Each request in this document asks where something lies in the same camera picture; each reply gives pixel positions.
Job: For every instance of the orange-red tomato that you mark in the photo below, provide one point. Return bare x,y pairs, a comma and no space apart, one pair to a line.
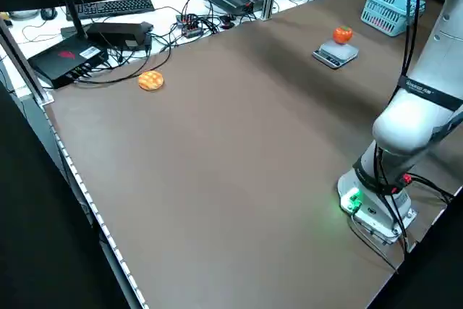
341,35

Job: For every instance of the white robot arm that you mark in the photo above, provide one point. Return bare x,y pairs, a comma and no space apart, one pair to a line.
405,124

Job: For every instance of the grey digital kitchen scale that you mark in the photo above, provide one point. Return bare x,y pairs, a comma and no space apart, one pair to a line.
331,57

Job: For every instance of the light blue plastic basket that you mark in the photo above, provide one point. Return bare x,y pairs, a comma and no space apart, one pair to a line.
380,16

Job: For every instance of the black plug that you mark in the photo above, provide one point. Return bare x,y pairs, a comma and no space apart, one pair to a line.
227,21

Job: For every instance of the grey hub with red plugs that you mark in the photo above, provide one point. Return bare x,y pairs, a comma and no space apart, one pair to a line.
190,26

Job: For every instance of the round yellow bread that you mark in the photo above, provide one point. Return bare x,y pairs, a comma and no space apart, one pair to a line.
151,81

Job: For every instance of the black keyboard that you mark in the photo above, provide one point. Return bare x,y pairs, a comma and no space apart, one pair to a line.
108,7

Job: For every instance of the large black power adapter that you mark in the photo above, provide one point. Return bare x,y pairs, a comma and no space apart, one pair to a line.
115,32

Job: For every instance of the black monitor stand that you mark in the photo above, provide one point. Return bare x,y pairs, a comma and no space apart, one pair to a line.
74,16

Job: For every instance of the small black round device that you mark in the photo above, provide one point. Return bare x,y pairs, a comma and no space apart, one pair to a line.
48,13

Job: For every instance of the black box with red logo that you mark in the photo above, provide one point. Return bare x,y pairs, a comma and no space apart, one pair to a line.
61,59

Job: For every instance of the grey round base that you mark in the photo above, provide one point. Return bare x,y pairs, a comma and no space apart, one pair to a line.
23,14

